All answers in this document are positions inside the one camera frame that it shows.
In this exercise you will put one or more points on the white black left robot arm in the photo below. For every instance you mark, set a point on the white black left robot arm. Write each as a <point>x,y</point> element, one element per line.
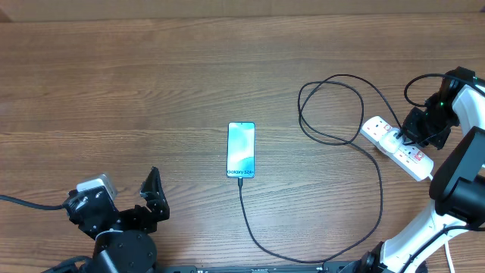
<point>122,241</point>

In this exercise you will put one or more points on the white USB charger plug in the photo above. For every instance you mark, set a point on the white USB charger plug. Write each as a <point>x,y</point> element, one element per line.
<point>390,142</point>

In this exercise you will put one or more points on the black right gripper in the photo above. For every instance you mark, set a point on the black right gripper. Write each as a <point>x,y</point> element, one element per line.
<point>411,132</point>

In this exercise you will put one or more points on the white power strip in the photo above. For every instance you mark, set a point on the white power strip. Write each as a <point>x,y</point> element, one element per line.
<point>410,158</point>

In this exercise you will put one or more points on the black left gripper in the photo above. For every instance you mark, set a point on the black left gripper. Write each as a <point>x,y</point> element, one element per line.
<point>156,202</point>

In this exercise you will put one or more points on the Samsung Galaxy smartphone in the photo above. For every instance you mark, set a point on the Samsung Galaxy smartphone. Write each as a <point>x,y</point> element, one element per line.
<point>241,149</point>

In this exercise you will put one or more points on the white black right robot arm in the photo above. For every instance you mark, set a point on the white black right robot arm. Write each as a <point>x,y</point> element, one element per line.
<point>456,190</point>

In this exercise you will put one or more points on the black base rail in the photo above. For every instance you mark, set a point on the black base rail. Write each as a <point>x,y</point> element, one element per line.
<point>329,267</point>

